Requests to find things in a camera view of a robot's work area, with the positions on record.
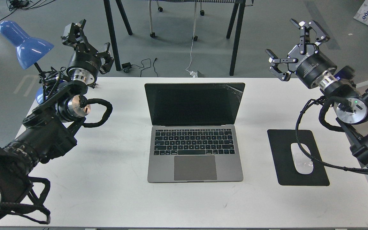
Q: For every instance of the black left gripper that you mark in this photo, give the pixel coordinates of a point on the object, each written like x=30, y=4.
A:
x=84, y=66

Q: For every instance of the blue desk lamp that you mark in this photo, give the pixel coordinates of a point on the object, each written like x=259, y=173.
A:
x=29, y=49

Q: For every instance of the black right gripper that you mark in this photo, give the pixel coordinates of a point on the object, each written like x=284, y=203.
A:
x=313, y=68

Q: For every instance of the black leg background table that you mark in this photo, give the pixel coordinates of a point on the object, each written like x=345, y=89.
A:
x=183, y=33

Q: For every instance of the black power adapter with cable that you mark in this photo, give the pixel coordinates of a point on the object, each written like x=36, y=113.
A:
x=127, y=66

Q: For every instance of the black mouse pad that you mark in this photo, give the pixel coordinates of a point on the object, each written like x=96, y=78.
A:
x=293, y=167

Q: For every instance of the white computer mouse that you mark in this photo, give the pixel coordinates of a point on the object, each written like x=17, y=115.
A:
x=303, y=163

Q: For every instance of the grey laptop notebook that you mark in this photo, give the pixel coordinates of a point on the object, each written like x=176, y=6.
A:
x=193, y=137

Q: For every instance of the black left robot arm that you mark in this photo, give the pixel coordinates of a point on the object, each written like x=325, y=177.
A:
x=50, y=127

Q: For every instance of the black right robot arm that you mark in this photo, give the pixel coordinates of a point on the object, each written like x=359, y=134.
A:
x=344, y=106

